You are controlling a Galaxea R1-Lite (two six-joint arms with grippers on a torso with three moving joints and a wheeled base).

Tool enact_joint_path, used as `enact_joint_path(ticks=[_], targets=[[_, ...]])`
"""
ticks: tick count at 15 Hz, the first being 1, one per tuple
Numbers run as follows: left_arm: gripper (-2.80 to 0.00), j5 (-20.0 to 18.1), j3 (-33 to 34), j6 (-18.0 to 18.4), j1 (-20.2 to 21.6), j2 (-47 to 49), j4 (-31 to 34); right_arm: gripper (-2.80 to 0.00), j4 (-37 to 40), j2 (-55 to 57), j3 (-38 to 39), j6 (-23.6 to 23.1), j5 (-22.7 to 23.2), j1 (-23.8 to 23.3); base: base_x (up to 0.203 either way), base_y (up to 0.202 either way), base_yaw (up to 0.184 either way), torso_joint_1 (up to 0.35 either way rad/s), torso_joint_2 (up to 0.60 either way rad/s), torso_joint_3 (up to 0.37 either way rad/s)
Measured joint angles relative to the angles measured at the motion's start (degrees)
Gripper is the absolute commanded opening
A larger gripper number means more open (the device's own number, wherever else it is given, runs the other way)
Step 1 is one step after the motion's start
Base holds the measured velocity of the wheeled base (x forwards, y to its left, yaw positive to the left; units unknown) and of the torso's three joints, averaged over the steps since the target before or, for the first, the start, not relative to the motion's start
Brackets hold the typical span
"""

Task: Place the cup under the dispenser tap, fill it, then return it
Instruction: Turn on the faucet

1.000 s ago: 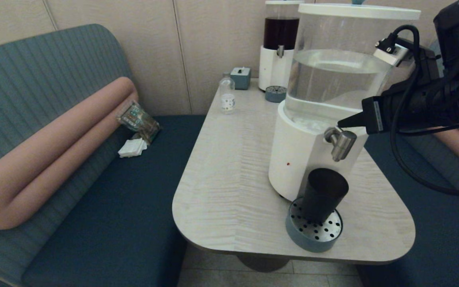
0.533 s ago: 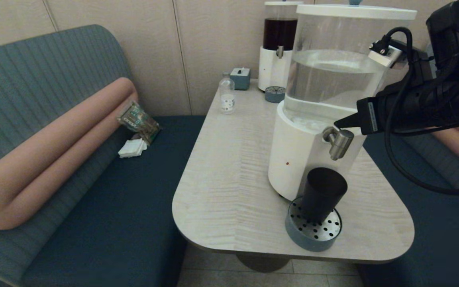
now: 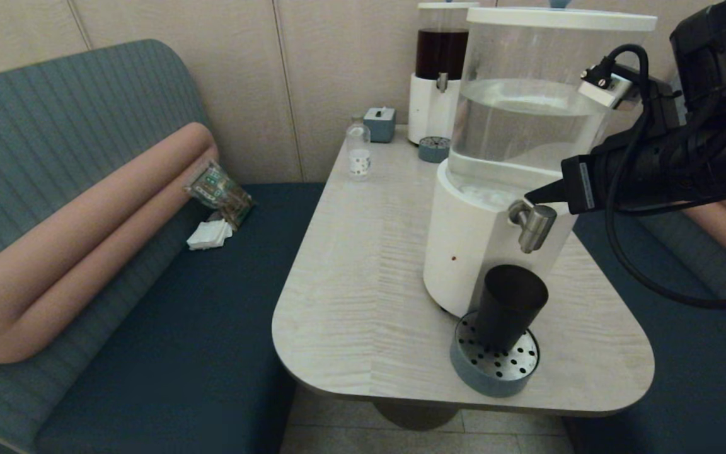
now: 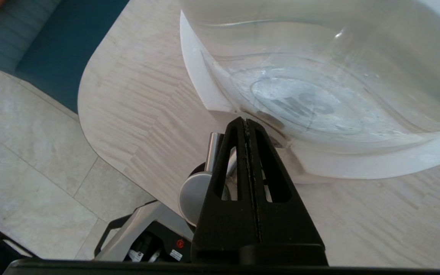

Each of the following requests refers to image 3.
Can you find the silver water dispenser tap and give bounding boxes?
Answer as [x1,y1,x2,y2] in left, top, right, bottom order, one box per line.
[507,201,558,254]

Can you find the black plastic cup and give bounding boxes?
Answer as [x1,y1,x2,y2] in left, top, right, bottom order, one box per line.
[475,264,550,352]

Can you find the large clear water dispenser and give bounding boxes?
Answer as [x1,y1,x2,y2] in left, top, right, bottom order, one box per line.
[423,0,658,319]

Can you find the teal ribbed bench backrest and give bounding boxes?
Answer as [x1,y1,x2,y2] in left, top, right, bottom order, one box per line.
[0,39,219,454]
[615,211,726,344]

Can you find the small blue drip tray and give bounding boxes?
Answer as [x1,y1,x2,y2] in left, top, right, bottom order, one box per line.
[417,136,452,164]

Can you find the small dark drink dispenser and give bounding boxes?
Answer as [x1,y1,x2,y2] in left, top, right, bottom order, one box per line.
[408,2,478,146]

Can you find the white water dispenser lid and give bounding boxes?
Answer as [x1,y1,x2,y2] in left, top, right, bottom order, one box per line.
[466,0,658,32]

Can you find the small blue tissue box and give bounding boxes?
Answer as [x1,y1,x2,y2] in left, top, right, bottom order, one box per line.
[364,107,398,144]

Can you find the clear plastic bottle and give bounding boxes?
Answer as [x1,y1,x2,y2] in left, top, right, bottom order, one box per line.
[346,114,373,182]

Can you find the round grey drip tray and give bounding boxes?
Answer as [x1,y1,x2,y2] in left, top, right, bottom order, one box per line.
[449,310,540,398]

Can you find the dark blue bench seat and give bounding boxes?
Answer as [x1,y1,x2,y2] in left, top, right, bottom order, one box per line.
[565,211,726,454]
[34,183,326,454]

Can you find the crinkled snack packet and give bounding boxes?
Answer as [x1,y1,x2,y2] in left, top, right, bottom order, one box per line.
[185,160,256,229]

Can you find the white folded napkins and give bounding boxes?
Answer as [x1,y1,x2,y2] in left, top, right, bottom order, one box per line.
[187,218,234,252]

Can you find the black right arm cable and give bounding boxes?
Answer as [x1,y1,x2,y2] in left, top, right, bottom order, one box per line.
[580,43,726,311]

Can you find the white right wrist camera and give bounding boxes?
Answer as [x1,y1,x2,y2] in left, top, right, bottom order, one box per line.
[577,66,633,109]

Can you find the dark table pedestal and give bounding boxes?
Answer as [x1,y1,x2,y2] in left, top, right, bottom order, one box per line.
[372,400,461,431]

